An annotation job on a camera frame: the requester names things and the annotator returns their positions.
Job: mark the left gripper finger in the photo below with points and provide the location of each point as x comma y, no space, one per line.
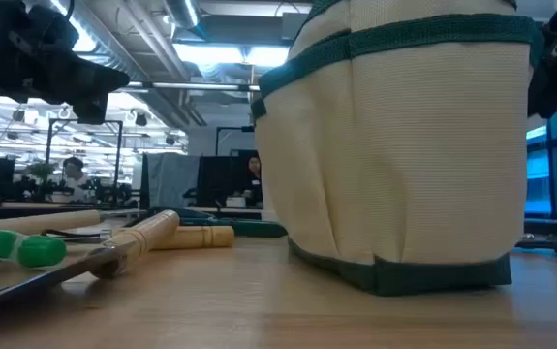
89,77
90,109

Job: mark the person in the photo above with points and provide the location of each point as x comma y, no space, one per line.
75,179
254,179

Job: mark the grey partition panel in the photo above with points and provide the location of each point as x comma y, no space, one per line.
169,179

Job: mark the black aluminium table frame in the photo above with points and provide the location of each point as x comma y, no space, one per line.
549,228

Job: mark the cream and green gardening bag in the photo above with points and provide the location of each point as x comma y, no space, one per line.
394,145

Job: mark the black room gantry frame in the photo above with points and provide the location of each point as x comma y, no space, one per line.
119,155

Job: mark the silver round ceiling duct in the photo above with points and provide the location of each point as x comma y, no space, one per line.
181,12

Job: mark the bright ceiling light panel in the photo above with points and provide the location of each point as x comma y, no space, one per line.
229,54

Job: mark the leafy green potted plant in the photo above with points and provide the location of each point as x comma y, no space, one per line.
41,172

